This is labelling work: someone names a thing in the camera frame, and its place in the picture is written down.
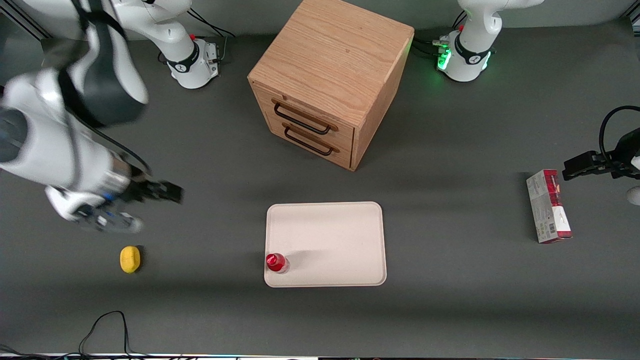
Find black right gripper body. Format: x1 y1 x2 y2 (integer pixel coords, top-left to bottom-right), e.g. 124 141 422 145
106 170 153 207

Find cream rectangular tray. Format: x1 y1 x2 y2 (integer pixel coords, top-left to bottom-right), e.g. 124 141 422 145
263 201 388 289

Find black cable at table edge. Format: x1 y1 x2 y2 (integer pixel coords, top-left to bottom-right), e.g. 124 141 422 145
0 310 211 360

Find red coke bottle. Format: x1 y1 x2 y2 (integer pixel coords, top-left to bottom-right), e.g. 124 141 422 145
265 252 290 274

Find black right arm base cables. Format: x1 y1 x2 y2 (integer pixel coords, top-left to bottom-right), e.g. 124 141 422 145
158 7 239 66

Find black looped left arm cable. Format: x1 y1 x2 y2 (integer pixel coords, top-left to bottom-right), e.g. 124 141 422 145
598 105 640 162

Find aluminium frame rail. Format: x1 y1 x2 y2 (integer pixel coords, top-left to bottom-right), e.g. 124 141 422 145
0 6 52 41

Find black arm base cables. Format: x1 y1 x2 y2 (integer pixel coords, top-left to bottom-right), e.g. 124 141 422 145
158 7 239 66
412 10 469 59

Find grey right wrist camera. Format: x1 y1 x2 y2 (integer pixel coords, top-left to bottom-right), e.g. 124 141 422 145
74 202 144 235

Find black metal drawer handle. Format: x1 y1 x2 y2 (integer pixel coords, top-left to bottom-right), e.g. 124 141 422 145
282 123 341 157
272 98 340 136

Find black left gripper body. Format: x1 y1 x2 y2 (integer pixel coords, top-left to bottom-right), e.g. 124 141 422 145
611 127 640 181

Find yellow lemon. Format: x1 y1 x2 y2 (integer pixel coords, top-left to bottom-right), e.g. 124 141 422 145
119 245 142 274

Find grey and red carton box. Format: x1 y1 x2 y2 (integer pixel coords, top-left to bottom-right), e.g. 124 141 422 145
525 169 573 244

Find black left arm base cables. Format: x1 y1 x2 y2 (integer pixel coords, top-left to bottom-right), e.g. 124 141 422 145
412 10 469 59

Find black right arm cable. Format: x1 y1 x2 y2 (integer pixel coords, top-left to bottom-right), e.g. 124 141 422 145
59 0 153 177

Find wooden drawer cabinet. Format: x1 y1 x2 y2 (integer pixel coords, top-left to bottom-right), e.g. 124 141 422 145
247 0 416 172

